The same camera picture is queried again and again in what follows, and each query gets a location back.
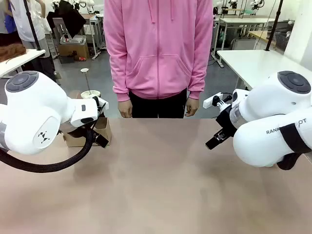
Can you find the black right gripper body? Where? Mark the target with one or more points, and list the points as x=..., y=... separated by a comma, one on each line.
x=225, y=119

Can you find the brown cardboard box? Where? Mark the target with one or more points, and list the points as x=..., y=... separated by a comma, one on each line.
x=73, y=48

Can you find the black trousers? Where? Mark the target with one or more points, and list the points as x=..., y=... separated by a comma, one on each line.
x=158, y=107

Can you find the black pole on side table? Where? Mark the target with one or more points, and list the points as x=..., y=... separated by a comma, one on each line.
x=274, y=24

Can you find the white round-base rod stand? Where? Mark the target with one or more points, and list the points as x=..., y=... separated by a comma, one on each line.
x=90, y=94

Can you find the wooden top background table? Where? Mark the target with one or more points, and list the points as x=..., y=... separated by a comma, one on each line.
x=262, y=35

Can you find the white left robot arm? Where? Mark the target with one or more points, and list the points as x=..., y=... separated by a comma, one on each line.
x=36, y=109

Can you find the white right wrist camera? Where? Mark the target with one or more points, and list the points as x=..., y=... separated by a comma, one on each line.
x=207, y=102

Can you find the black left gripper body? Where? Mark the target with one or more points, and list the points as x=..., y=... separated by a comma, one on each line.
x=78, y=130

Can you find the white table with fur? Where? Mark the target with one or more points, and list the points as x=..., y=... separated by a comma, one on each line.
x=22, y=59

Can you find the large white side table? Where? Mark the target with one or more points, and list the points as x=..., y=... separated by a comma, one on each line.
x=256, y=63

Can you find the brown fur piece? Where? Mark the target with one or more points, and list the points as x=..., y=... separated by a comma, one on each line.
x=11, y=51

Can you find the black pole on fur table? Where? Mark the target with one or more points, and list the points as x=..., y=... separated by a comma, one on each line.
x=32, y=26

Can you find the bystander in white shirt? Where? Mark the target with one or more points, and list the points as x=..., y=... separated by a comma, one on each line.
x=24, y=19

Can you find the person's left hand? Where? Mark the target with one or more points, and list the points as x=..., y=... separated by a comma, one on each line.
x=192, y=107

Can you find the black hanging cloth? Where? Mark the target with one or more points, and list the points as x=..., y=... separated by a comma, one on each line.
x=70, y=17

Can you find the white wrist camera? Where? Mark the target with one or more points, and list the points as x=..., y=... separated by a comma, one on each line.
x=103, y=102
x=207, y=102

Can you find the white background work table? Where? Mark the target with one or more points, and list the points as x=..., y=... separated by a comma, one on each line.
x=243, y=20

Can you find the pink zip hoodie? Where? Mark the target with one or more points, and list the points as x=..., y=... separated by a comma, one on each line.
x=158, y=48

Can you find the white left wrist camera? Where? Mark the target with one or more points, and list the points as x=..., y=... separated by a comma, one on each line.
x=103, y=102

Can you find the bystander in blue top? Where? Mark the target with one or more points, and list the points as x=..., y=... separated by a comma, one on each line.
x=5, y=22

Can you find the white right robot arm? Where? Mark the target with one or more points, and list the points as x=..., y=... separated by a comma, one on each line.
x=263, y=104

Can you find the person's right hand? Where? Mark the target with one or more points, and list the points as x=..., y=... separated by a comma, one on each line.
x=125, y=109

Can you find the brown cardboard cup carrier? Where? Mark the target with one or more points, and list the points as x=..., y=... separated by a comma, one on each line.
x=73, y=142

